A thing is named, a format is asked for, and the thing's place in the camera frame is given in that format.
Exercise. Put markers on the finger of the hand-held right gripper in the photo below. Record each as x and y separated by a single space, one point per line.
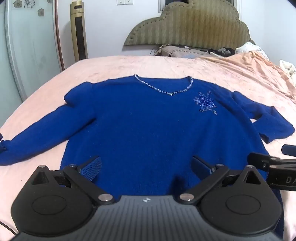
262 160
289 150

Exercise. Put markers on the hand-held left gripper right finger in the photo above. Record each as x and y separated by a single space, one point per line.
200 167

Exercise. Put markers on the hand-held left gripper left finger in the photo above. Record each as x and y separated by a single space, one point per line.
92 171

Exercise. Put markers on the blue knit sweater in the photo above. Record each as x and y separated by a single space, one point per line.
150 129

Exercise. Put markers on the white crumpled cloth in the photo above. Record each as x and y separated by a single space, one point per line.
288 67

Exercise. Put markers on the white knitted blanket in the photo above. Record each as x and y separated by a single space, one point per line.
251 49

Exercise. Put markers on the pink bed blanket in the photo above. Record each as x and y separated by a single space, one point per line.
161 64

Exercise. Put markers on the black cloth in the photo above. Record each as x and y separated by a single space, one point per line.
223 52

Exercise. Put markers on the beige pillow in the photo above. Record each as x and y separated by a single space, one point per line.
182 52

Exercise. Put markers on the gold tower fan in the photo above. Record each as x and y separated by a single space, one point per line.
79 32

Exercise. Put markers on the flower-print wardrobe door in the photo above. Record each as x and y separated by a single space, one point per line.
30 46

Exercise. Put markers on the olive padded headboard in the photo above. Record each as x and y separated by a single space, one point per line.
192 25

